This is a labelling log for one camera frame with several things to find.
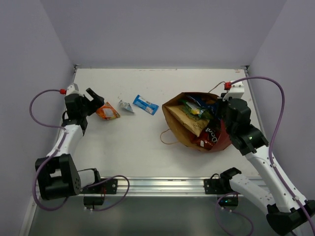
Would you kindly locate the small blue white snack packet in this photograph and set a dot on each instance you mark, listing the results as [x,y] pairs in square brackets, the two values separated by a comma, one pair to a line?
[145,105]

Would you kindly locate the red paper bag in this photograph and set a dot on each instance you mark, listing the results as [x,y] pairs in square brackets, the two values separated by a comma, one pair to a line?
[182,134]

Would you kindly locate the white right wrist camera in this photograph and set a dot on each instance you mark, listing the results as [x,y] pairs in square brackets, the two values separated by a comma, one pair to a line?
[233,90]

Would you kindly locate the red snack packet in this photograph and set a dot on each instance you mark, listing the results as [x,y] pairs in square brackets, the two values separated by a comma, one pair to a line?
[208,137]

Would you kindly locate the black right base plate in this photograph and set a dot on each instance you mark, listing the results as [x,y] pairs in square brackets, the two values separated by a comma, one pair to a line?
[212,186]

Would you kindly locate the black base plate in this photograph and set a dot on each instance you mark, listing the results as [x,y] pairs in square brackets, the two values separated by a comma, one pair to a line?
[109,187]
[212,186]

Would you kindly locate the green yellow chips bag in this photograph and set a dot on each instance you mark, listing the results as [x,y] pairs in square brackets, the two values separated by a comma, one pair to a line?
[195,107]

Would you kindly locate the brown kraft snack bag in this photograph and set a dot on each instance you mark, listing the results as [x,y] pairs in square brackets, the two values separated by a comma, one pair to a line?
[191,122]

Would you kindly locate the aluminium right table rail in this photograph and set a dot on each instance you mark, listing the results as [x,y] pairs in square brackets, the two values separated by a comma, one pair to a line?
[256,111]

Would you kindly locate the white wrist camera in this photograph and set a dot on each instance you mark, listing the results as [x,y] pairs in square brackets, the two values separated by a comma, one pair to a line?
[233,90]
[71,89]

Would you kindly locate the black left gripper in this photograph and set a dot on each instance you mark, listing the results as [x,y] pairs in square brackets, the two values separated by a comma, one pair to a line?
[91,102]

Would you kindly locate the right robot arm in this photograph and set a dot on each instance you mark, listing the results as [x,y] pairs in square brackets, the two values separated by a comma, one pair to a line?
[284,206]

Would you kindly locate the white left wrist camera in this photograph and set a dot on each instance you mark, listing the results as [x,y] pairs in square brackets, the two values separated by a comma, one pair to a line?
[71,89]

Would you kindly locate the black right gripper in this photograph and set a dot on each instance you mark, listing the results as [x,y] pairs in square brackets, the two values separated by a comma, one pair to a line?
[229,100]

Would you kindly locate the dark blue snack bag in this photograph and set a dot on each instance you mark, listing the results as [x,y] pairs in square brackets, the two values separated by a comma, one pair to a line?
[207,103]

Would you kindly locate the orange snack packet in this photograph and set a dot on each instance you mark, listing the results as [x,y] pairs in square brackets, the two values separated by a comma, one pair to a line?
[107,112]

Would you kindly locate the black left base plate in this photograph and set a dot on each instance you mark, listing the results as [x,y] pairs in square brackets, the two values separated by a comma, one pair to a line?
[109,187]

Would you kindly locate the small silver blue snack packet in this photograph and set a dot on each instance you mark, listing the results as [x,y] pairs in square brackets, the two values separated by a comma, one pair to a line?
[125,107]

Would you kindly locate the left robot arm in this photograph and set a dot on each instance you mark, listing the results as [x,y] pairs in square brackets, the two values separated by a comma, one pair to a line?
[56,174]

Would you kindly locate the aluminium front rail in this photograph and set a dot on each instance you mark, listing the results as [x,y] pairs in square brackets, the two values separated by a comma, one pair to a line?
[159,187]

